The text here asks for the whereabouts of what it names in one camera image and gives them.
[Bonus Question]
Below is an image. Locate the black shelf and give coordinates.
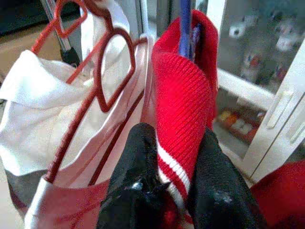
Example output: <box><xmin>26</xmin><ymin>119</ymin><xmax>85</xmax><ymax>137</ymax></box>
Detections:
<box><xmin>0</xmin><ymin>0</ymin><xmax>79</xmax><ymax>36</ymax></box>

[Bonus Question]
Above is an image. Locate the white shirt with printed patch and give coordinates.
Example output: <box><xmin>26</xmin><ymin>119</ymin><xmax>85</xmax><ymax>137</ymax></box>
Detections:
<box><xmin>0</xmin><ymin>0</ymin><xmax>143</xmax><ymax>177</ymax></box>

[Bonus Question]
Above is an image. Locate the red wire clothes hanger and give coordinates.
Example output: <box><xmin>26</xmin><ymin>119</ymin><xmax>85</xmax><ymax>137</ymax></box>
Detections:
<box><xmin>44</xmin><ymin>0</ymin><xmax>148</xmax><ymax>187</ymax></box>
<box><xmin>30</xmin><ymin>0</ymin><xmax>90</xmax><ymax>53</ymax></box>

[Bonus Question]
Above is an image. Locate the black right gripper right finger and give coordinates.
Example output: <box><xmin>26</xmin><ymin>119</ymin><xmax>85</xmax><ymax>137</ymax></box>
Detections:
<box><xmin>188</xmin><ymin>127</ymin><xmax>266</xmax><ymax>229</ymax></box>

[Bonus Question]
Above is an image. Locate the white glass door cabinet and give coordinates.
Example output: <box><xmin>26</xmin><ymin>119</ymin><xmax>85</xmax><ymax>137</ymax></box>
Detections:
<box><xmin>140</xmin><ymin>0</ymin><xmax>305</xmax><ymax>187</ymax></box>

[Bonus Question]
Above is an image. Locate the plain white T-shirt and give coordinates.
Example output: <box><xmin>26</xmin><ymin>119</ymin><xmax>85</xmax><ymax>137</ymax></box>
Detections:
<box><xmin>23</xmin><ymin>35</ymin><xmax>155</xmax><ymax>229</ymax></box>

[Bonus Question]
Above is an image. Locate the red jacket white striped trim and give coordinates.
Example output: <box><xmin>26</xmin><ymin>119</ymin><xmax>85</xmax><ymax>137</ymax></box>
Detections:
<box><xmin>151</xmin><ymin>9</ymin><xmax>305</xmax><ymax>229</ymax></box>

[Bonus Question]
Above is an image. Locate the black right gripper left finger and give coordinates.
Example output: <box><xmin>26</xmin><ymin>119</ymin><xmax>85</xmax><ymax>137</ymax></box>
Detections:
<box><xmin>96</xmin><ymin>122</ymin><xmax>171</xmax><ymax>229</ymax></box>

